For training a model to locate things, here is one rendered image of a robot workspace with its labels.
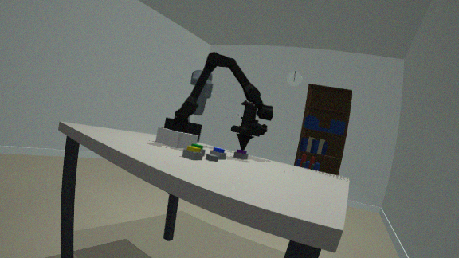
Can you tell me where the blue button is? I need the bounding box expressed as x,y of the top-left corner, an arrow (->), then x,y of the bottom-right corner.
210,147 -> 226,160

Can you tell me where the yellow button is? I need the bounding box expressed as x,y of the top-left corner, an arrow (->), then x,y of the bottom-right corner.
182,147 -> 203,160

